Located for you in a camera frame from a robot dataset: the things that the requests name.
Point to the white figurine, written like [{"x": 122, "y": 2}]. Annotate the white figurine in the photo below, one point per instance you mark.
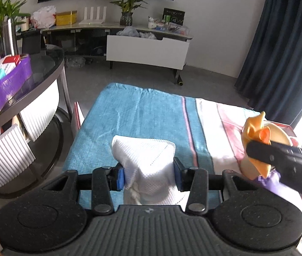
[{"x": 151, "y": 22}]

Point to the blue striped blanket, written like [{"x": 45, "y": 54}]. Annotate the blue striped blanket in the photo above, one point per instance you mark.
[{"x": 140, "y": 109}]

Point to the red spiral notebook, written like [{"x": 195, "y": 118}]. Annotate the red spiral notebook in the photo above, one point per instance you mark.
[{"x": 78, "y": 114}]

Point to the black yellow roller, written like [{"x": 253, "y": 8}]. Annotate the black yellow roller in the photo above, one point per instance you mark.
[{"x": 179, "y": 81}]

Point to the black green box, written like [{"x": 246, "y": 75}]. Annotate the black green box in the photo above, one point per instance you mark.
[{"x": 173, "y": 16}]

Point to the white mesh cloth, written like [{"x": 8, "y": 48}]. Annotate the white mesh cloth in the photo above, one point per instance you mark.
[{"x": 145, "y": 157}]

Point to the grey clothes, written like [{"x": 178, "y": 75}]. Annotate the grey clothes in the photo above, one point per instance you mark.
[{"x": 129, "y": 32}]

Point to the crumpled clear plastic bag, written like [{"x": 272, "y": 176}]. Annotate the crumpled clear plastic bag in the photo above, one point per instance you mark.
[{"x": 76, "y": 62}]

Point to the white ribbed drawer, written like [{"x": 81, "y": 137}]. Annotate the white ribbed drawer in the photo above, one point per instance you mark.
[
  {"x": 40, "y": 114},
  {"x": 4, "y": 160}
]

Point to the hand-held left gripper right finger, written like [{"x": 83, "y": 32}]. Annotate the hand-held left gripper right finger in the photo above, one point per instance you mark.
[{"x": 179, "y": 176}]

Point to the clear plastic box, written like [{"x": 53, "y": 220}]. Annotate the clear plastic box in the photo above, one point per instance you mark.
[{"x": 173, "y": 28}]

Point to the white TV stand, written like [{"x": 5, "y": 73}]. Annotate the white TV stand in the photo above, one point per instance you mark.
[{"x": 145, "y": 48}]

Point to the purple tissue pack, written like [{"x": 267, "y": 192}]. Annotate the purple tissue pack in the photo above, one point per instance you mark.
[{"x": 276, "y": 186}]

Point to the navy curtain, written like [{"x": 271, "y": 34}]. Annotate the navy curtain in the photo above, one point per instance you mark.
[{"x": 279, "y": 45}]

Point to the steel thermos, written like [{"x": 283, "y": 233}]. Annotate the steel thermos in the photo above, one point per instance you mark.
[{"x": 9, "y": 37}]

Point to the white plastic bag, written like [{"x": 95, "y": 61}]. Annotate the white plastic bag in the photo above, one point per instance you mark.
[{"x": 43, "y": 17}]

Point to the white router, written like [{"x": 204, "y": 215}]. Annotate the white router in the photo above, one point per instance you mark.
[{"x": 92, "y": 20}]

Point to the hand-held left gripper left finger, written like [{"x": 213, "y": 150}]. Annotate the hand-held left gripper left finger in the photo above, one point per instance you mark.
[{"x": 120, "y": 177}]

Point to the black stand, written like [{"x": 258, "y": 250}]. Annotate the black stand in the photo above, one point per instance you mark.
[{"x": 32, "y": 41}]

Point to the purple tray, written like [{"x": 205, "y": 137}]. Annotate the purple tray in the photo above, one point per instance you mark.
[{"x": 7, "y": 90}]

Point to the small red white box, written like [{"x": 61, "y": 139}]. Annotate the small red white box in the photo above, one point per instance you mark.
[{"x": 11, "y": 59}]

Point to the yellow box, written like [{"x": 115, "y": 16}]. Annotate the yellow box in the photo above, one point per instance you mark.
[{"x": 66, "y": 18}]

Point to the potted plant in dark vase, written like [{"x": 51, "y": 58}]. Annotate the potted plant in dark vase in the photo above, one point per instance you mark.
[{"x": 126, "y": 20}]

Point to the grey oval coffee table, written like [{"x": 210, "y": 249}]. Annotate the grey oval coffee table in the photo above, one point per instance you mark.
[{"x": 49, "y": 58}]

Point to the pale yellow rubber glove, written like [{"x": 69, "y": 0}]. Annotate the pale yellow rubber glove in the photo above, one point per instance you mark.
[{"x": 257, "y": 129}]

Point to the beige plastic cup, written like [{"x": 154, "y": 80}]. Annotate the beige plastic cup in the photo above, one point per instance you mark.
[{"x": 279, "y": 136}]

